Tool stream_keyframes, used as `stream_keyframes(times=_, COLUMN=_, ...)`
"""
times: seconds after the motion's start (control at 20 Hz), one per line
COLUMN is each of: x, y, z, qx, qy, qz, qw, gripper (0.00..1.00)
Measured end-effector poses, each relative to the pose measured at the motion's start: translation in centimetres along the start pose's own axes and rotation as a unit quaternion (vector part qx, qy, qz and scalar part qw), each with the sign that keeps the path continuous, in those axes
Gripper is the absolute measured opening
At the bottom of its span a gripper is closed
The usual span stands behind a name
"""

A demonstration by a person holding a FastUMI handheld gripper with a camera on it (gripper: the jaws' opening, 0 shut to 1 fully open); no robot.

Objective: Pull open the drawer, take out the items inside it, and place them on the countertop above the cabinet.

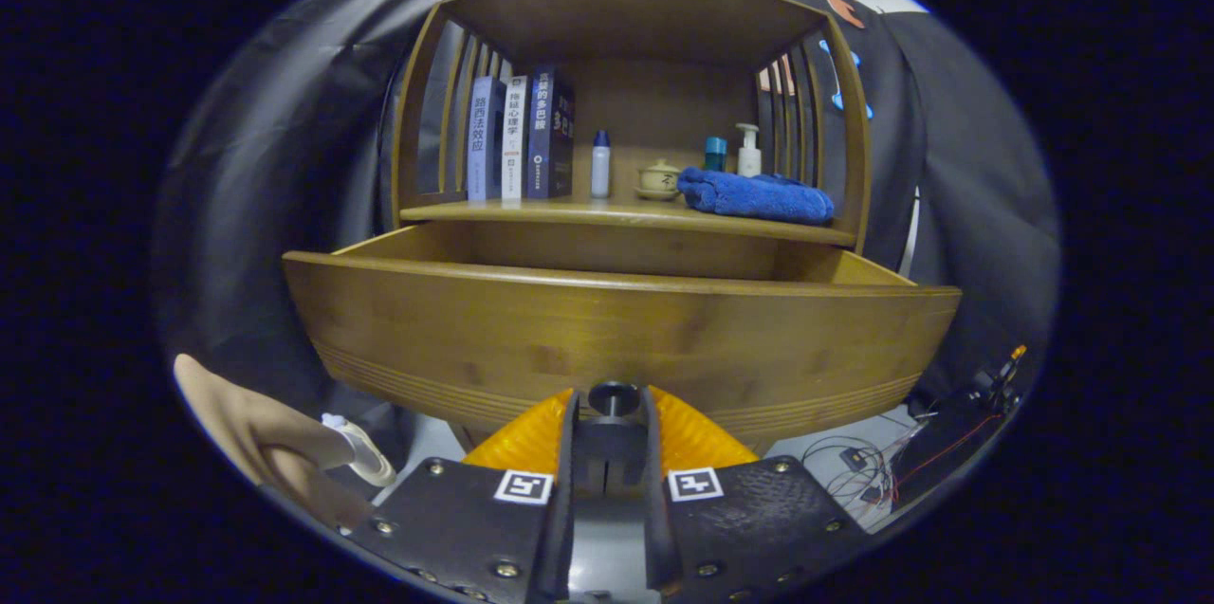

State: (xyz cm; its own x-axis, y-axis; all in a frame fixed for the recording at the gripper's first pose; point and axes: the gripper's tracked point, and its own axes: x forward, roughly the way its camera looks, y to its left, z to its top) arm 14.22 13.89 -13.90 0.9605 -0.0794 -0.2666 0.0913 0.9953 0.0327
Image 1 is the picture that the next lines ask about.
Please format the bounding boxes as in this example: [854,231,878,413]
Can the white shoe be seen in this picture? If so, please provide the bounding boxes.
[321,412,397,488]

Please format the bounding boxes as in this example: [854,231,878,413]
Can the black backdrop cloth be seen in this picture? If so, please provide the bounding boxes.
[152,0,1061,453]

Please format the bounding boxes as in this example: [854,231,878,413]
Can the folded blue towel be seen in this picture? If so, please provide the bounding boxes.
[676,167,836,227]

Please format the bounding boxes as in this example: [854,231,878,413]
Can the cream lidded teacup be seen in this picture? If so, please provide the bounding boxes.
[635,158,683,202]

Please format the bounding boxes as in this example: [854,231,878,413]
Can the wooden cabinet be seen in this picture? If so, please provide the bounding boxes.
[389,0,874,453]

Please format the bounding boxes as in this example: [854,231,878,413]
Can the wooden drawer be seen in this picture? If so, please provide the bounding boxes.
[283,223,964,453]

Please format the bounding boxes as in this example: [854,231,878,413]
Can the tangle of thin cables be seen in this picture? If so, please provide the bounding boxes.
[801,414,935,505]

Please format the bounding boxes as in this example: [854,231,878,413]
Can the person's leg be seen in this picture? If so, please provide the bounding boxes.
[174,354,380,529]

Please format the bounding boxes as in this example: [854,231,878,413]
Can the light blue book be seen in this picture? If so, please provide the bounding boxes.
[468,76,506,203]

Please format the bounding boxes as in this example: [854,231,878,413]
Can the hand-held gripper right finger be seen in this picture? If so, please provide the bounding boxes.
[640,384,874,600]

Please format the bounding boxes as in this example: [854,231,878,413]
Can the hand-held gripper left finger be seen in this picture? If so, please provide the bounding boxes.
[346,386,581,604]

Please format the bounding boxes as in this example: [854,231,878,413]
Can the wooden countertop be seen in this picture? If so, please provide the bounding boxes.
[400,196,856,249]

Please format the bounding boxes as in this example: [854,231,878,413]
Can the white book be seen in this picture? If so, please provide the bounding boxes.
[501,76,528,202]

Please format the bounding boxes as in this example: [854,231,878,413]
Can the dark blue book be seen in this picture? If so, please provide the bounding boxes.
[525,64,576,200]

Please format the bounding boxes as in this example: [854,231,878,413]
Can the orange and black tool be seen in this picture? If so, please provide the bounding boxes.
[967,343,1030,415]

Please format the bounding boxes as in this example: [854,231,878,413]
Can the metal backdrop stand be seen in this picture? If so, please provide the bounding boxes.
[896,187,923,281]

